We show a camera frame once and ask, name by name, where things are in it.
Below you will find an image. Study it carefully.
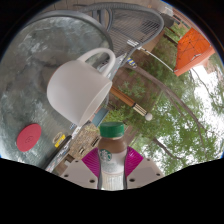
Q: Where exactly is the flat round red coaster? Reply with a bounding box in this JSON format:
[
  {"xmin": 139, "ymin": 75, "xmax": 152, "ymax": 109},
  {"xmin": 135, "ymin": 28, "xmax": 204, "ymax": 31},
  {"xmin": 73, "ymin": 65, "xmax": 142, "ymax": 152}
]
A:
[{"xmin": 16, "ymin": 123, "xmax": 43, "ymax": 153}]

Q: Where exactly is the grey laptop with stickers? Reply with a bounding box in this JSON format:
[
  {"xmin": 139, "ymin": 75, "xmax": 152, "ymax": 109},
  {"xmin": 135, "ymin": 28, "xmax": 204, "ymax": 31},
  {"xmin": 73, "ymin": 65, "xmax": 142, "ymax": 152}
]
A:
[{"xmin": 44, "ymin": 134, "xmax": 73, "ymax": 173}]

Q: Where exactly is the orange canopy tent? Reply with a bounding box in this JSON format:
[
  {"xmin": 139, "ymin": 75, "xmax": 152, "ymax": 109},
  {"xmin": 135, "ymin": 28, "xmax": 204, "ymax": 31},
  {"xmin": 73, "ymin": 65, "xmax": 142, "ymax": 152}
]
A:
[{"xmin": 128, "ymin": 27, "xmax": 216, "ymax": 77}]

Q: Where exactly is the globe-topped lamp post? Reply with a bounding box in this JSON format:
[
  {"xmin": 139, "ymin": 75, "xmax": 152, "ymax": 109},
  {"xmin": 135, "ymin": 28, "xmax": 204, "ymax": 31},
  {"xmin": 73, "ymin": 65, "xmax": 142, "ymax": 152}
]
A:
[{"xmin": 109, "ymin": 85, "xmax": 154, "ymax": 122}]

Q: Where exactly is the leaning pale-trunked tree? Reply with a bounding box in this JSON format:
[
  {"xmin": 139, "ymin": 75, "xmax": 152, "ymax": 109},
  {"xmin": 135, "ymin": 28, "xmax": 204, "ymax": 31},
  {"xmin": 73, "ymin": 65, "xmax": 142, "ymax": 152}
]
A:
[{"xmin": 124, "ymin": 64, "xmax": 224, "ymax": 158}]

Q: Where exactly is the white ceramic mug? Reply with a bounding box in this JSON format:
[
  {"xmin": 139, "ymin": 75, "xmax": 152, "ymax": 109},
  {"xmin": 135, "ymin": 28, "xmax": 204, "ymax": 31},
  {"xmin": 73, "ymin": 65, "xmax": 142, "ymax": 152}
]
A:
[{"xmin": 46, "ymin": 47, "xmax": 117, "ymax": 127}]

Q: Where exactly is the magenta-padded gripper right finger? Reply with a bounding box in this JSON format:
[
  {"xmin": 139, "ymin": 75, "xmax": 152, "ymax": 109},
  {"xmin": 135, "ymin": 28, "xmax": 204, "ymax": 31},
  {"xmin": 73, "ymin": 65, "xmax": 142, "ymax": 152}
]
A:
[{"xmin": 123, "ymin": 145, "xmax": 165, "ymax": 188}]

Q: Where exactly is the green-capped coffee drink bottle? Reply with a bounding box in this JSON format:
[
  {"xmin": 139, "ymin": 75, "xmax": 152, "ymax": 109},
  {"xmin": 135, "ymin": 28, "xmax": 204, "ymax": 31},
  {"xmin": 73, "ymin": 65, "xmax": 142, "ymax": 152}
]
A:
[{"xmin": 96, "ymin": 121, "xmax": 129, "ymax": 191}]

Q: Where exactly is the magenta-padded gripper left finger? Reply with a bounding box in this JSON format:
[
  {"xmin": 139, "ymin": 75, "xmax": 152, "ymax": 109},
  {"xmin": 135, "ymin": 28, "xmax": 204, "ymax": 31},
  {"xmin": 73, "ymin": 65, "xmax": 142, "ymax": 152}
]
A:
[{"xmin": 61, "ymin": 146, "xmax": 101, "ymax": 190}]

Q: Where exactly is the blue yellow striped cone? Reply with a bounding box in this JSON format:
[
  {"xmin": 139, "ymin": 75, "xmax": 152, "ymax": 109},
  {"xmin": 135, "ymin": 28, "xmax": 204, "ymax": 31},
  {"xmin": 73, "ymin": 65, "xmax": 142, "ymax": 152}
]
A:
[{"xmin": 125, "ymin": 57, "xmax": 138, "ymax": 69}]

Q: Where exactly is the grey wicker patio chair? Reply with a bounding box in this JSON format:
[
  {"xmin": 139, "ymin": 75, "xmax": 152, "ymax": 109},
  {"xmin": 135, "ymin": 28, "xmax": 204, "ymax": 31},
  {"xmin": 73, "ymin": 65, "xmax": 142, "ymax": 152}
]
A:
[{"xmin": 76, "ymin": 2, "xmax": 166, "ymax": 73}]

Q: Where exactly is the yellow square card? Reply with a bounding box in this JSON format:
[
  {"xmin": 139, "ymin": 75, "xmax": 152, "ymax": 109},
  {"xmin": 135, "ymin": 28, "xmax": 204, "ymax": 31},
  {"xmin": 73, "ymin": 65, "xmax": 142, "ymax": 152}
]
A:
[{"xmin": 54, "ymin": 134, "xmax": 67, "ymax": 148}]

